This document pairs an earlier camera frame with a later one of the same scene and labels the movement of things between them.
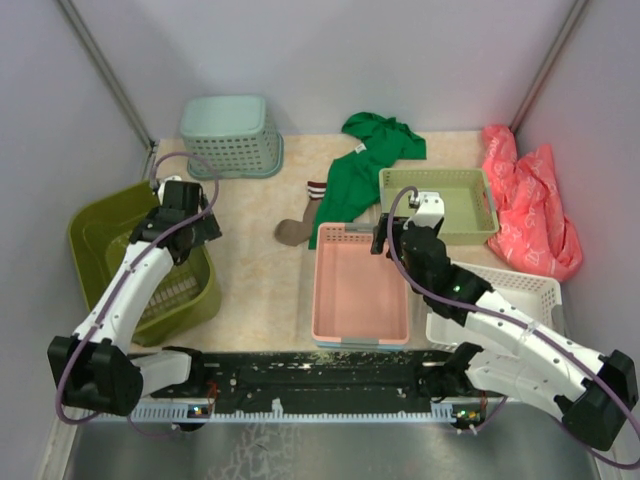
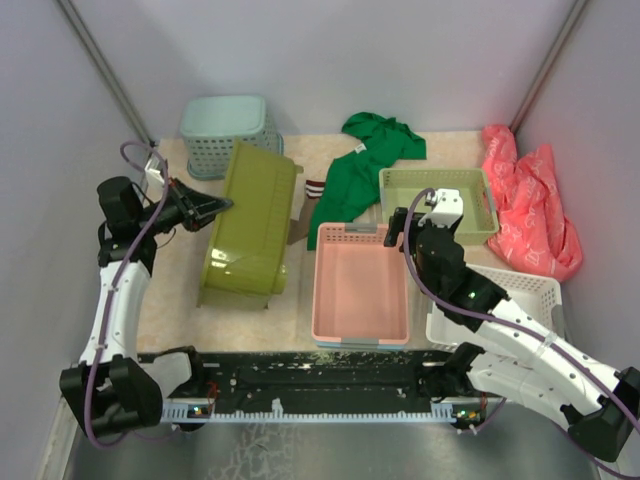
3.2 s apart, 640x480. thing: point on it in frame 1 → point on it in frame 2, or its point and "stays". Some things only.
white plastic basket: (541, 296) stays
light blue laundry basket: (234, 134) stays
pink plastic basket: (357, 297) stays
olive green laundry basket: (100, 235) → (245, 260)
